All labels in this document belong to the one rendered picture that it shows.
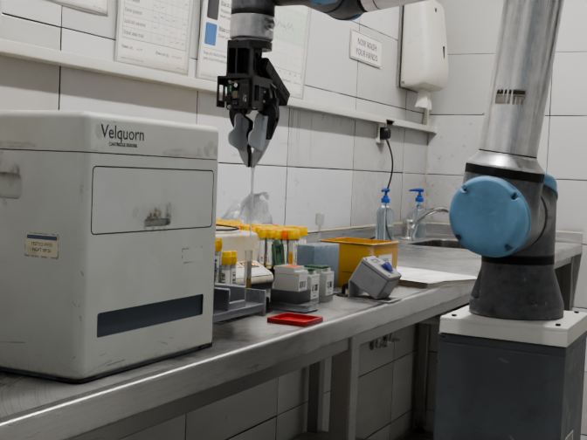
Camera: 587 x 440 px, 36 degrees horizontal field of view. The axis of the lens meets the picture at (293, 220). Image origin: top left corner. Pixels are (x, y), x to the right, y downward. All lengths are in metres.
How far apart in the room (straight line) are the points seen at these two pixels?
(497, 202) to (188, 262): 0.45
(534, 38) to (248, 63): 0.47
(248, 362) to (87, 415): 0.34
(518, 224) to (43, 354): 0.67
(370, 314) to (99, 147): 0.78
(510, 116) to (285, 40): 1.50
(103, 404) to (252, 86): 0.68
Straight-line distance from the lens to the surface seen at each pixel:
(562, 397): 1.45
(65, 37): 1.98
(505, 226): 1.33
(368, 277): 1.77
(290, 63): 2.81
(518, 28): 1.37
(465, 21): 4.07
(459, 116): 4.02
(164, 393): 1.10
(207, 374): 1.18
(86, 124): 1.02
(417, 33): 3.67
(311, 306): 1.60
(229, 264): 1.45
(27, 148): 1.06
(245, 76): 1.52
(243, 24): 1.56
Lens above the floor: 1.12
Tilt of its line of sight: 3 degrees down
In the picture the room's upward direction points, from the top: 2 degrees clockwise
